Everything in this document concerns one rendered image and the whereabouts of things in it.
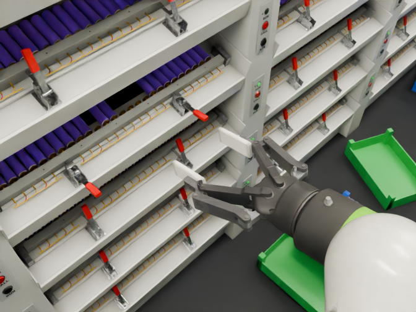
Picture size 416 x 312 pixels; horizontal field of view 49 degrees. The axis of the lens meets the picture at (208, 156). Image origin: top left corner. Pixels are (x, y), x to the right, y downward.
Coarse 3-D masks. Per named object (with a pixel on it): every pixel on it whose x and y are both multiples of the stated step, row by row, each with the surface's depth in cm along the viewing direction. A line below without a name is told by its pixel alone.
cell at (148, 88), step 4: (136, 80) 98; (140, 80) 98; (144, 80) 98; (140, 84) 98; (144, 84) 97; (148, 84) 97; (144, 88) 97; (148, 88) 97; (152, 88) 97; (148, 92) 97
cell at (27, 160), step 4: (16, 152) 85; (20, 152) 85; (24, 152) 85; (20, 156) 84; (24, 156) 84; (28, 156) 85; (20, 160) 85; (24, 160) 84; (28, 160) 84; (32, 160) 85; (24, 164) 84; (28, 164) 84; (32, 164) 84; (36, 164) 85; (28, 168) 84
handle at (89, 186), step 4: (76, 172) 84; (76, 176) 84; (80, 176) 84; (80, 180) 84; (84, 180) 83; (84, 184) 83; (88, 184) 82; (92, 184) 82; (88, 188) 82; (92, 188) 82; (96, 188) 82; (92, 192) 81; (96, 192) 81; (100, 192) 81; (96, 196) 81
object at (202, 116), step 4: (184, 100) 96; (184, 104) 96; (188, 108) 95; (192, 108) 95; (192, 112) 95; (196, 112) 94; (200, 112) 94; (200, 116) 93; (204, 116) 93; (208, 116) 93; (204, 120) 93
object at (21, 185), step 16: (208, 64) 102; (176, 80) 99; (192, 80) 100; (160, 96) 96; (128, 112) 93; (144, 112) 94; (160, 112) 96; (112, 128) 90; (80, 144) 87; (96, 144) 89; (112, 144) 90; (64, 160) 85; (32, 176) 82; (0, 192) 80; (16, 192) 81
